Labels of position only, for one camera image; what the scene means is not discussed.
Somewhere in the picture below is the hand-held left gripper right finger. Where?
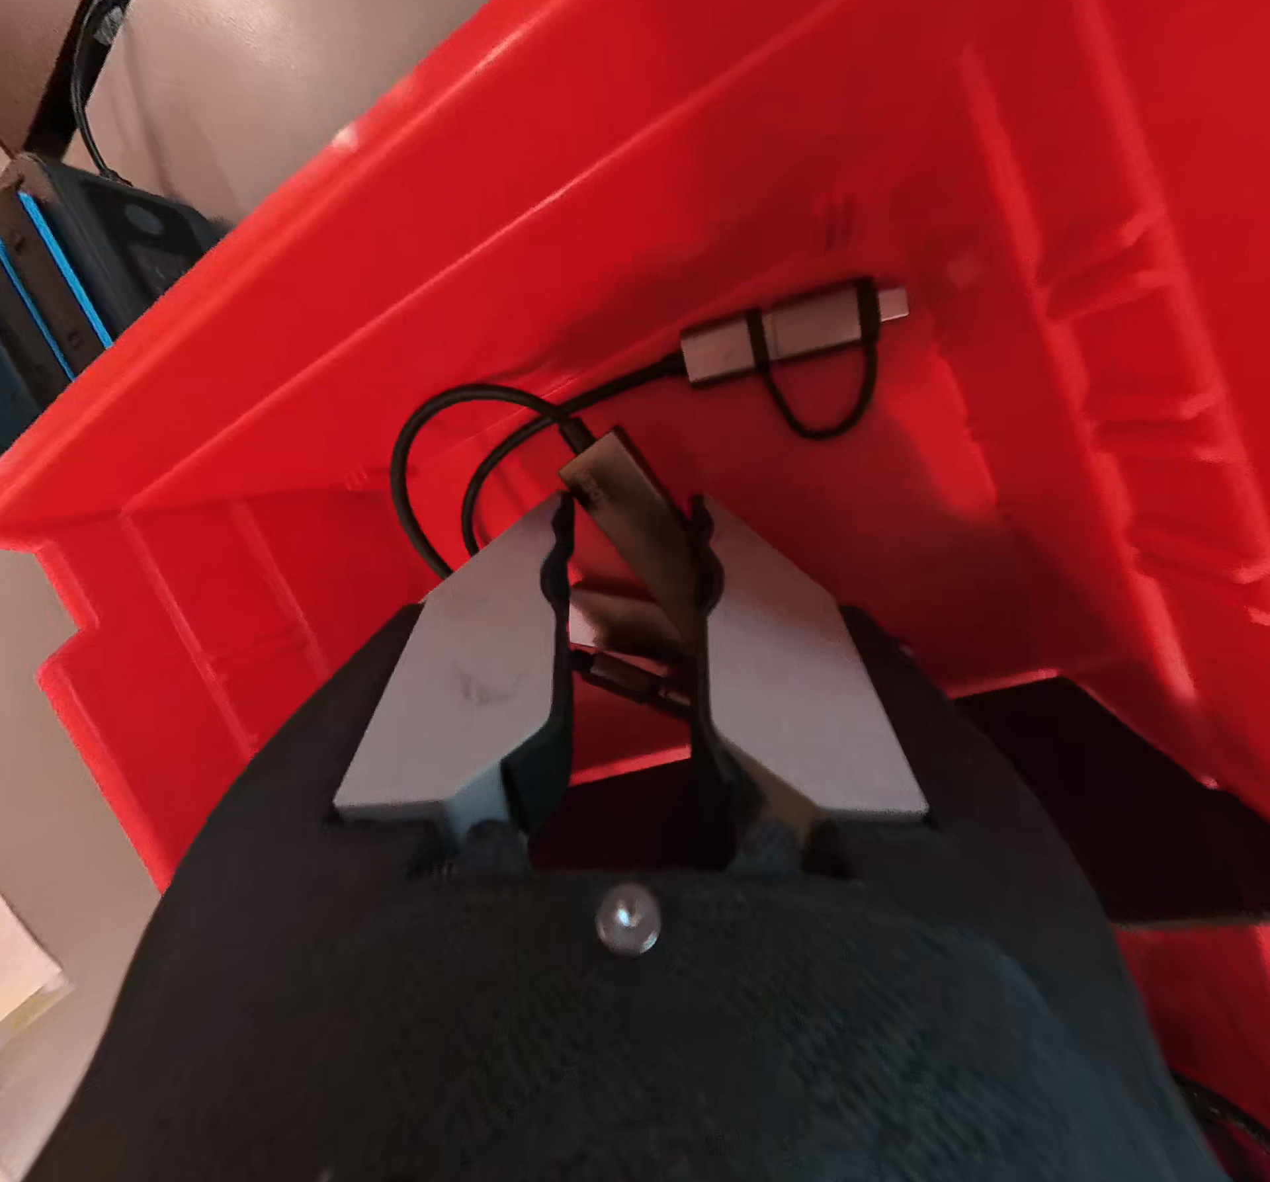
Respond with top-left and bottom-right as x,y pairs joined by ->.
687,495 -> 930,867

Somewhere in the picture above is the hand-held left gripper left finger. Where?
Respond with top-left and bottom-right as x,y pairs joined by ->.
331,495 -> 578,835

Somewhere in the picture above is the grey usb hub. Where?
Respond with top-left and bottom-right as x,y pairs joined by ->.
390,382 -> 717,718

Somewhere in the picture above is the red plastic bin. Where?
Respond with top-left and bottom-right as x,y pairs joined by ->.
0,0 -> 1270,1113

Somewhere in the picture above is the black charging case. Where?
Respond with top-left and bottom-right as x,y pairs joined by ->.
0,152 -> 225,449

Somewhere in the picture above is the black multi-plug cable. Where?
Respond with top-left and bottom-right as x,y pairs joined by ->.
458,277 -> 911,552

